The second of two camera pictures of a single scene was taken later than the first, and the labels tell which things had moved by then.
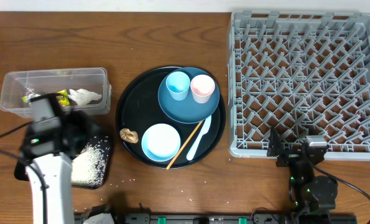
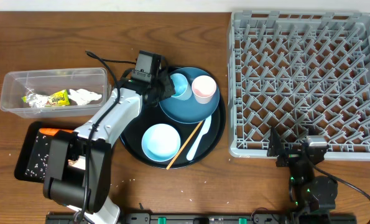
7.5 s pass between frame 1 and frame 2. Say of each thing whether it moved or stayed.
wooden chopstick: stayed
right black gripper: stayed
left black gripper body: moved
